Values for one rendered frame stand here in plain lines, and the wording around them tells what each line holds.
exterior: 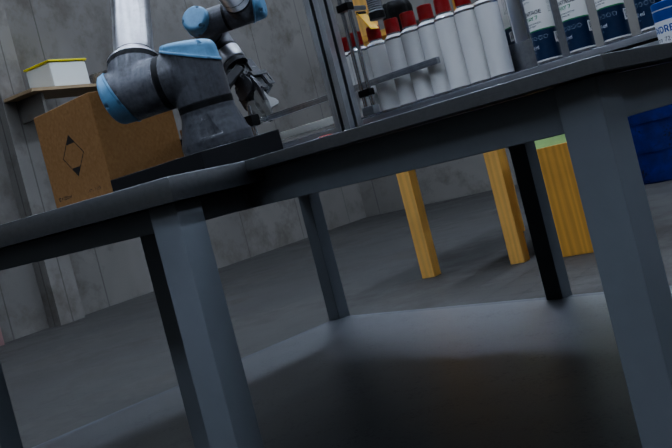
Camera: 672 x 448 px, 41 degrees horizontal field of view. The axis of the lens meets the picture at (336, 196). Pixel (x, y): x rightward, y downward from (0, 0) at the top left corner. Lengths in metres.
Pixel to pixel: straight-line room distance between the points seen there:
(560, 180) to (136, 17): 3.48
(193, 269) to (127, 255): 8.62
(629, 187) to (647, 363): 0.22
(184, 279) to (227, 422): 0.23
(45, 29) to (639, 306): 9.20
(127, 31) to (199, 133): 0.30
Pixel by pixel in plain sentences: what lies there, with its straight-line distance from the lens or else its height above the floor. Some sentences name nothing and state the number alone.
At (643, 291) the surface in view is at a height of 0.54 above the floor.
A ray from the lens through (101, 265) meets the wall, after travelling 9.79.
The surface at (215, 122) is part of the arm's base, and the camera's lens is 1.84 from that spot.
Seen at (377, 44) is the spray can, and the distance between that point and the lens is 2.13.
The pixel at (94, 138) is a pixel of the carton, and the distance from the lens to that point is 2.35.
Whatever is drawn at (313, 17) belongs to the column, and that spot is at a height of 1.12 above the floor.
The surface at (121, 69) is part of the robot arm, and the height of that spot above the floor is 1.09.
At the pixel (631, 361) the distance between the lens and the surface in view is 1.21.
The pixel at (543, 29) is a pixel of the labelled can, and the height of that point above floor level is 0.95.
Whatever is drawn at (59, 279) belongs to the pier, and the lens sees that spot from 9.19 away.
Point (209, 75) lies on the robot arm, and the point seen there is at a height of 1.03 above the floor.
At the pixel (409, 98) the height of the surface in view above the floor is 0.90.
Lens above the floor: 0.77
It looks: 1 degrees down
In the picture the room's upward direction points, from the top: 14 degrees counter-clockwise
